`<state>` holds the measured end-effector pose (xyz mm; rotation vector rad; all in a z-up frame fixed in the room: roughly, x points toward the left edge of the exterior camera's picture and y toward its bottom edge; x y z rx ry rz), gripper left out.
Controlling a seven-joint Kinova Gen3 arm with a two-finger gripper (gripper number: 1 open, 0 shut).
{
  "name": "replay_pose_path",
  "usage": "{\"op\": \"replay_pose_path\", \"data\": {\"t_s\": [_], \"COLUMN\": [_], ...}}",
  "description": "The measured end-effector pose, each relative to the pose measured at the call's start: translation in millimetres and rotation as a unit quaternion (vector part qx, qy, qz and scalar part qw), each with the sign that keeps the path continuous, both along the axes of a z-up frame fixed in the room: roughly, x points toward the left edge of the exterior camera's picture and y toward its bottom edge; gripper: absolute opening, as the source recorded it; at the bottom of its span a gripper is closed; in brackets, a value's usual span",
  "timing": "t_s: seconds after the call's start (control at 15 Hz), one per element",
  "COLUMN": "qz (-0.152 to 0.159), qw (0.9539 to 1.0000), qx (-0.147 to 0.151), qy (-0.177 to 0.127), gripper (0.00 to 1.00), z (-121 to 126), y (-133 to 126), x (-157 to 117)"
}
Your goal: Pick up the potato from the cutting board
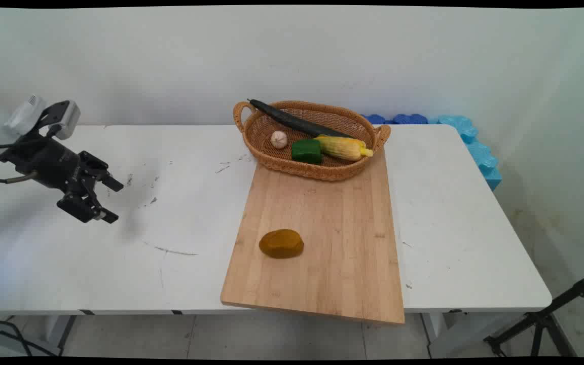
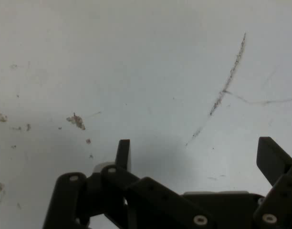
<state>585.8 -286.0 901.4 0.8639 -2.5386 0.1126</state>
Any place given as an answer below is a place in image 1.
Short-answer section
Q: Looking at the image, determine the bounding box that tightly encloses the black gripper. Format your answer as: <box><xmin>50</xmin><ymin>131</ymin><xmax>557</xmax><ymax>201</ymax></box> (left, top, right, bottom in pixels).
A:
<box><xmin>0</xmin><ymin>134</ymin><xmax>125</xmax><ymax>224</ymax></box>

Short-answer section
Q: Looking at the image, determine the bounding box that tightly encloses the orange brown potato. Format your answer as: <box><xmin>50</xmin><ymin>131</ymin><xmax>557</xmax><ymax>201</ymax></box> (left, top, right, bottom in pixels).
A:
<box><xmin>259</xmin><ymin>229</ymin><xmax>305</xmax><ymax>260</ymax></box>

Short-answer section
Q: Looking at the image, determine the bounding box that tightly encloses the white table leg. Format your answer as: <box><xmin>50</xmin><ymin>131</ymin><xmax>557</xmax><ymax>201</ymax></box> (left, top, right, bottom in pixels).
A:
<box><xmin>420</xmin><ymin>309</ymin><xmax>526</xmax><ymax>358</ymax></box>
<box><xmin>43</xmin><ymin>314</ymin><xmax>78</xmax><ymax>356</ymax></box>

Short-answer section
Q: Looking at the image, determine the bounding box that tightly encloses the woven wicker basket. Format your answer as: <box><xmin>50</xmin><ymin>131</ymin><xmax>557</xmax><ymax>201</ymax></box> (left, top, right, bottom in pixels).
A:
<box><xmin>233</xmin><ymin>100</ymin><xmax>391</xmax><ymax>182</ymax></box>

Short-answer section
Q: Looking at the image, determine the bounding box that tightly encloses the dark green cucumber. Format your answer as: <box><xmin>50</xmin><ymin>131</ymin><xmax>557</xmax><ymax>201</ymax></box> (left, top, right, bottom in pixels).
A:
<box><xmin>247</xmin><ymin>98</ymin><xmax>354</xmax><ymax>139</ymax></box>

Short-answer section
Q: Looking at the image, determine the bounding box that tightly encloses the green bell pepper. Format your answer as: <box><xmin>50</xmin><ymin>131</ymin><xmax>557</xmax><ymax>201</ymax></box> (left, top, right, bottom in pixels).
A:
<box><xmin>291</xmin><ymin>138</ymin><xmax>323</xmax><ymax>165</ymax></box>

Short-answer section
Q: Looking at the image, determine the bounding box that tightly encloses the wooden cutting board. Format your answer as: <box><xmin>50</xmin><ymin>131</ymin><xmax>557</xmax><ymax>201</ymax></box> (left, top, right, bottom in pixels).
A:
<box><xmin>220</xmin><ymin>144</ymin><xmax>406</xmax><ymax>325</ymax></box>

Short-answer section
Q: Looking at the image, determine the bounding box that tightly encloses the yellow corn cob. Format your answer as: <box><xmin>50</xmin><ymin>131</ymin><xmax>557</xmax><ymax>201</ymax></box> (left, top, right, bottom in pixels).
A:
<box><xmin>314</xmin><ymin>134</ymin><xmax>374</xmax><ymax>162</ymax></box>

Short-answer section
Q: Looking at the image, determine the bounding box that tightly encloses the dark blue foam piece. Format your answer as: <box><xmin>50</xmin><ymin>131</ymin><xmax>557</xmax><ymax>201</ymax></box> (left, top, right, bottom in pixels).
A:
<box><xmin>362</xmin><ymin>114</ymin><xmax>429</xmax><ymax>125</ymax></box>

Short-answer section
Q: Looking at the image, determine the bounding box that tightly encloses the light blue foam piece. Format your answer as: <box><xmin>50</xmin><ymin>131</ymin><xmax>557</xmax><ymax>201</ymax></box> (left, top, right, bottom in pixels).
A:
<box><xmin>428</xmin><ymin>115</ymin><xmax>503</xmax><ymax>192</ymax></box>

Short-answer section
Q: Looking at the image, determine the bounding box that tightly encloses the black tripod stand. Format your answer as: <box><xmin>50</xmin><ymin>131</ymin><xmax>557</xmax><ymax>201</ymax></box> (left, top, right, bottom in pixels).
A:
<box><xmin>484</xmin><ymin>270</ymin><xmax>584</xmax><ymax>358</ymax></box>

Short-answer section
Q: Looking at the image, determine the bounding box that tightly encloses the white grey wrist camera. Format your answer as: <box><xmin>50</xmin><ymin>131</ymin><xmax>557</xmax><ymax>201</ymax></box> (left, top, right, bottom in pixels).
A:
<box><xmin>5</xmin><ymin>94</ymin><xmax>81</xmax><ymax>141</ymax></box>

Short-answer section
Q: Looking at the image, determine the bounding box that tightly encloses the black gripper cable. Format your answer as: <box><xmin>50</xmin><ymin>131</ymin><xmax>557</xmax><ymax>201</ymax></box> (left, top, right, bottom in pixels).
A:
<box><xmin>0</xmin><ymin>171</ymin><xmax>38</xmax><ymax>184</ymax></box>

